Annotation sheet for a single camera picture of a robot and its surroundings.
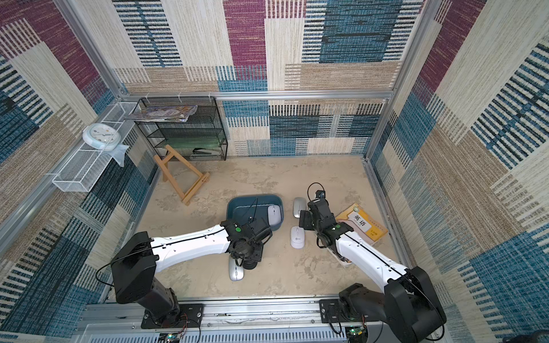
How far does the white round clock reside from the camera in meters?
0.74

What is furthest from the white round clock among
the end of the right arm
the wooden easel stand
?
the end of the right arm

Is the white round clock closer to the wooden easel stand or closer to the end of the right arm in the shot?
the wooden easel stand

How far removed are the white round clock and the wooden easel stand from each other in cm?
15

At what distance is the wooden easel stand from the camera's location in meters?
0.94
